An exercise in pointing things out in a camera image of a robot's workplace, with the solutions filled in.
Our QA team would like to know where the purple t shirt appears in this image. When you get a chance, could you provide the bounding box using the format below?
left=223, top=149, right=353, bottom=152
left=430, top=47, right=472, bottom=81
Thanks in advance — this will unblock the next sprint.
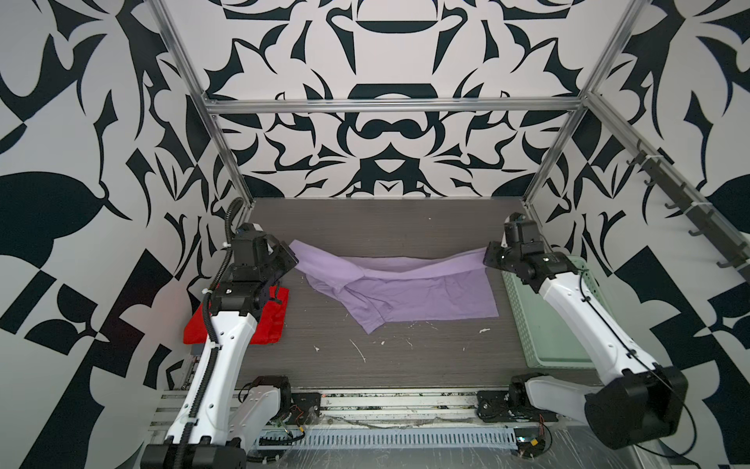
left=291, top=240, right=498, bottom=334

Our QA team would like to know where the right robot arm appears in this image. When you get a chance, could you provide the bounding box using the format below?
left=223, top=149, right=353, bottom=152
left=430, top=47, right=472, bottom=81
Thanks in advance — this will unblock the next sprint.
left=484, top=213, right=691, bottom=449

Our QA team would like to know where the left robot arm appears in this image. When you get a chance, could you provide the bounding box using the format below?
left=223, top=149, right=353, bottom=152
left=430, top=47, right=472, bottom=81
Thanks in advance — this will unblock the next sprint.
left=140, top=223, right=298, bottom=468

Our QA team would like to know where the red folded t shirt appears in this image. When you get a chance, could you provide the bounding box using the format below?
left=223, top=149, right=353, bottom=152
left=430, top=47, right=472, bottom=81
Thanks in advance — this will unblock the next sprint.
left=183, top=286, right=289, bottom=345

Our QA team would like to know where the green plastic basket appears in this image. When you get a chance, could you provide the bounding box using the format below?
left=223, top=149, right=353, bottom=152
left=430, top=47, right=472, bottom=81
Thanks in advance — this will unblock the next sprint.
left=502, top=272, right=595, bottom=369

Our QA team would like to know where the small electronics board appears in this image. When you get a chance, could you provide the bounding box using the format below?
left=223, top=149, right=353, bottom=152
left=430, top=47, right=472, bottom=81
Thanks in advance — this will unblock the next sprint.
left=512, top=426, right=554, bottom=460

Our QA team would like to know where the black hook rack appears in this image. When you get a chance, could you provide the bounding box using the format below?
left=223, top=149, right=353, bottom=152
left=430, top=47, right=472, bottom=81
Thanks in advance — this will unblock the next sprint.
left=628, top=139, right=749, bottom=283

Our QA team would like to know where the black corrugated cable hose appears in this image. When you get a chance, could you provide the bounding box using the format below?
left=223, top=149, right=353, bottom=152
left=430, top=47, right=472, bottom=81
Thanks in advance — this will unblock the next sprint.
left=201, top=197, right=247, bottom=341

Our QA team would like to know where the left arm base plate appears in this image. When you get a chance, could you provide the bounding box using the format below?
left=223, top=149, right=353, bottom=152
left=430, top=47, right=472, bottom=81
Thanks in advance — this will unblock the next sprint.
left=270, top=392, right=322, bottom=426

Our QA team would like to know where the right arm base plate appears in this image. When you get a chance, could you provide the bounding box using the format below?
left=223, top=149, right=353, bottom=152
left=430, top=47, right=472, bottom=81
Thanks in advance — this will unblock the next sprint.
left=476, top=390, right=559, bottom=423

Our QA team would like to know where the aluminium mounting rail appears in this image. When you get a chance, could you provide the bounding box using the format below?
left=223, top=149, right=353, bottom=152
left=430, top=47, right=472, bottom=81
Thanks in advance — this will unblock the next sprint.
left=148, top=386, right=648, bottom=432

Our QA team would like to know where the white slotted cable duct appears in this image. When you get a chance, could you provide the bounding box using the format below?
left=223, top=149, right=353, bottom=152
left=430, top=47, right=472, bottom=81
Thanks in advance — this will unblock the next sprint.
left=255, top=427, right=518, bottom=451

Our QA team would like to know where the aluminium frame crossbar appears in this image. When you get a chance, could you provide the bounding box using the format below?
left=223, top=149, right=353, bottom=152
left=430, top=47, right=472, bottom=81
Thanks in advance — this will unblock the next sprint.
left=204, top=97, right=582, bottom=115

